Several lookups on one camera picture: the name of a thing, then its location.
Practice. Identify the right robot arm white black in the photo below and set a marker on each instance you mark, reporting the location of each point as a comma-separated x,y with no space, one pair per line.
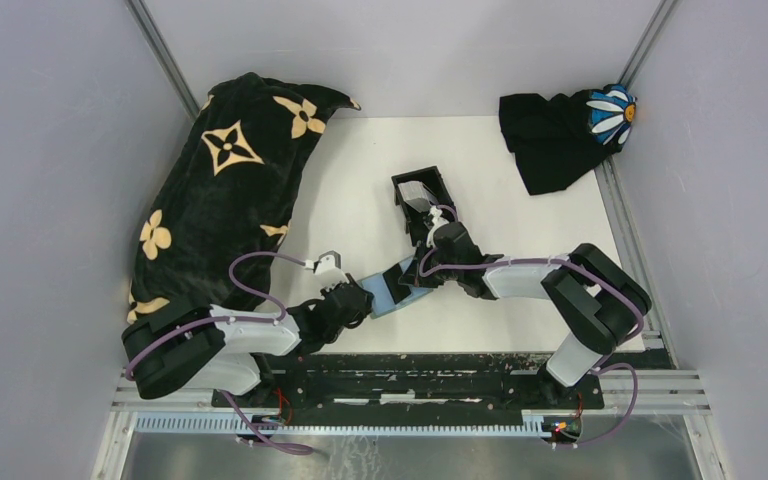
601,305

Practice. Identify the stack of cards in bin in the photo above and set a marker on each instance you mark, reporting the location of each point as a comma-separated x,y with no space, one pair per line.
416,195

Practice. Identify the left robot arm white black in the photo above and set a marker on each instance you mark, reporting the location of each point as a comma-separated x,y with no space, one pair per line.
191,344

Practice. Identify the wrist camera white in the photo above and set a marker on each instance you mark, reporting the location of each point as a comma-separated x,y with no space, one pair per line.
434,219
327,264

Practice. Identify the green leather card holder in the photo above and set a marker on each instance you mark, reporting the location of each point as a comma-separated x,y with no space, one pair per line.
389,295

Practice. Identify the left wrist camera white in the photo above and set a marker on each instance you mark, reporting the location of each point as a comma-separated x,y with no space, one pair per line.
327,264

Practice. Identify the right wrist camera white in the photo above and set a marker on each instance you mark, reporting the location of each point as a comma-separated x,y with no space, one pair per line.
434,219

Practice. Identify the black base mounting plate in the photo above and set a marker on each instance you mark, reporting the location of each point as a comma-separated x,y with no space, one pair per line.
401,390

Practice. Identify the aluminium rail frame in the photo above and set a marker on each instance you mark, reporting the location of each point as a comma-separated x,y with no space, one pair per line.
657,423

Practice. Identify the black blanket with tan flowers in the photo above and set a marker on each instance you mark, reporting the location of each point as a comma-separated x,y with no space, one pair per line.
228,201

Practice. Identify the black cloth with daisy print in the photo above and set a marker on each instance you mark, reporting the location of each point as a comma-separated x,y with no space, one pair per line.
556,141

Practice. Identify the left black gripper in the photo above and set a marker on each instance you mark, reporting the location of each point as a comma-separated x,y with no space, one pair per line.
366,309

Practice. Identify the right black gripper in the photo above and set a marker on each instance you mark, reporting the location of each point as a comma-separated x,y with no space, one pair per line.
413,278

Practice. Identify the black plastic bin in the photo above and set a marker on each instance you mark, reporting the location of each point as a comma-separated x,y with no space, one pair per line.
413,220

